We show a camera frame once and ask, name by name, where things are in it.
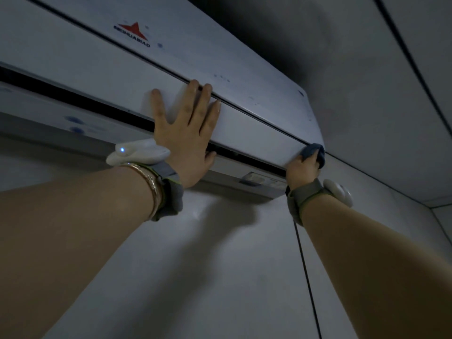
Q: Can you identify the gold bracelet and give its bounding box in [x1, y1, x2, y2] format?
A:
[121, 161, 166, 222]

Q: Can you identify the white air conditioner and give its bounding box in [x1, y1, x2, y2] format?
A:
[0, 0, 326, 201]

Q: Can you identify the person's left hand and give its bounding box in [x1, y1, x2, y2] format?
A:
[149, 79, 222, 190]

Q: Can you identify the dark blue cleaning cloth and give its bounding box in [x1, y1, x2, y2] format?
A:
[300, 143, 327, 170]

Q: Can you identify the white wrist tracker grey strap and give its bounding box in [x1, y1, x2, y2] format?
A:
[285, 178, 354, 227]
[105, 138, 185, 223]

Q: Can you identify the person's right hand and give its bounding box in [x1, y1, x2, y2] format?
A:
[284, 151, 321, 192]

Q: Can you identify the person's right forearm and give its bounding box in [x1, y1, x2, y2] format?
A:
[299, 196, 452, 339]

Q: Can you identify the person's left forearm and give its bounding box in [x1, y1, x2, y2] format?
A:
[0, 165, 160, 339]

